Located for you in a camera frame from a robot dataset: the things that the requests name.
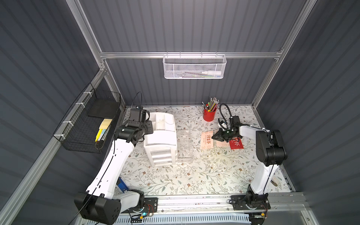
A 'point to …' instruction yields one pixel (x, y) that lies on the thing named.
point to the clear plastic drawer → (184, 146)
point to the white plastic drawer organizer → (161, 146)
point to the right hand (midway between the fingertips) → (214, 137)
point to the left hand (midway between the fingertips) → (148, 125)
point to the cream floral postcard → (206, 141)
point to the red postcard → (236, 143)
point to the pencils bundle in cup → (212, 105)
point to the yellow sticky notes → (103, 127)
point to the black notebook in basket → (104, 108)
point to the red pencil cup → (209, 116)
